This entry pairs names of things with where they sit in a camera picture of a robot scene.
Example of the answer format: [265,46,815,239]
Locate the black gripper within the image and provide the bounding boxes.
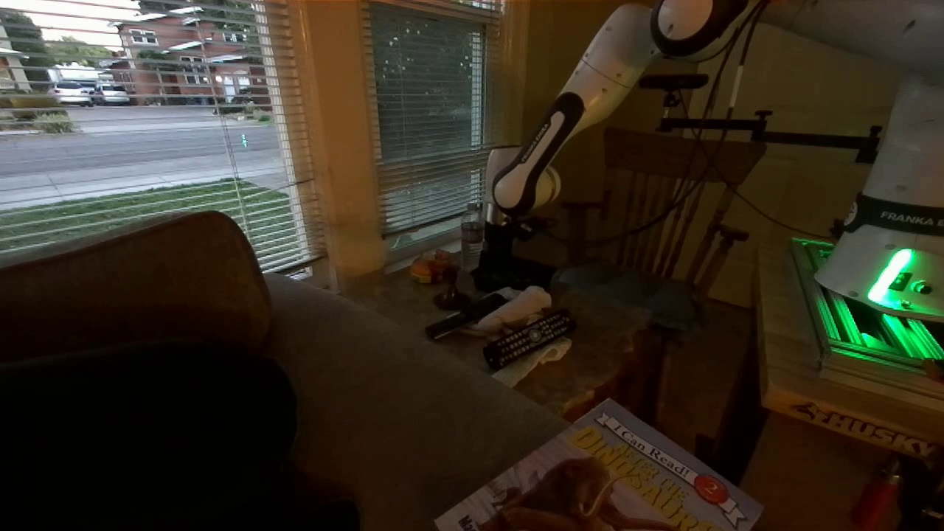
[474,216,540,291]

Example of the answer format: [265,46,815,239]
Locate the clear plastic water bottle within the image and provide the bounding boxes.
[456,208,490,273]

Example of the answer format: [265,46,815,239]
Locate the white rolled paper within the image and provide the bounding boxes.
[474,282,557,340]

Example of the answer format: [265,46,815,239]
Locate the round brown coaster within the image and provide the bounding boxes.
[433,278,465,313]

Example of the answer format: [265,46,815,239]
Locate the orange yellow toy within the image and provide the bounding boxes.
[408,250,456,289]

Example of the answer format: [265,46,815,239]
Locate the slim black remote control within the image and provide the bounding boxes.
[422,291,511,345]

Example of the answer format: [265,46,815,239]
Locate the wide black remote control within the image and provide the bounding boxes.
[478,304,582,373]

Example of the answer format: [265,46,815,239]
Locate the crumpled white paper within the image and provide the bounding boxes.
[490,337,576,391]

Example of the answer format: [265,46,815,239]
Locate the narrow window blinds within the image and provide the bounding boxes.
[363,0,502,241]

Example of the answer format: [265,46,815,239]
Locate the wooden rocking chair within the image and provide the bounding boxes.
[549,124,772,427]

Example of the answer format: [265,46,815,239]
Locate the grey brown sofa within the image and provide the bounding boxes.
[0,208,568,531]

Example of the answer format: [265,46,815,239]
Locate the colourful magazine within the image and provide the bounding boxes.
[431,396,768,531]

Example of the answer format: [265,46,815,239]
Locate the green lit mounting plate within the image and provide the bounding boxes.
[790,233,944,378]

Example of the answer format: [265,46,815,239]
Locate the wide window blinds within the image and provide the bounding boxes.
[0,0,325,281]

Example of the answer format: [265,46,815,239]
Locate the black cushion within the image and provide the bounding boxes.
[0,340,301,531]

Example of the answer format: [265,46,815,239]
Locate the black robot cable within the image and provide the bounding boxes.
[676,0,782,199]

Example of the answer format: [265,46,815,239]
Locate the black camera stand bar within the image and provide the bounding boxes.
[638,71,886,167]

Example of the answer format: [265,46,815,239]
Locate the red tool handle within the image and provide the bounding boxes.
[846,456,909,531]

